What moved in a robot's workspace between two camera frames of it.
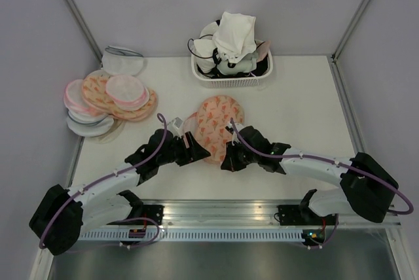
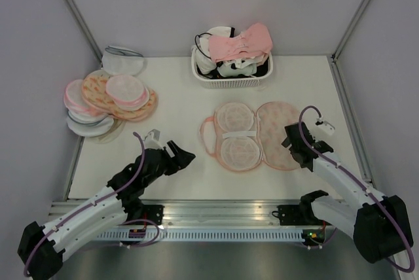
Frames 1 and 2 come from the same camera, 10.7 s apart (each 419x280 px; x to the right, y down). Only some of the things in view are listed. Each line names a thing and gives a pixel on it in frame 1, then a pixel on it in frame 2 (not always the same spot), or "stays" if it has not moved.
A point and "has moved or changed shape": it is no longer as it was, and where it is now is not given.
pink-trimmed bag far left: x=74 y=99 stays
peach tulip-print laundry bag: x=207 y=125 has moved or changed shape
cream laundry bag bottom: x=116 y=131 stays
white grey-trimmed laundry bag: x=84 y=125 stays
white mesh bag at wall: x=122 y=61 stays
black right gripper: x=230 y=162 -> x=285 y=142
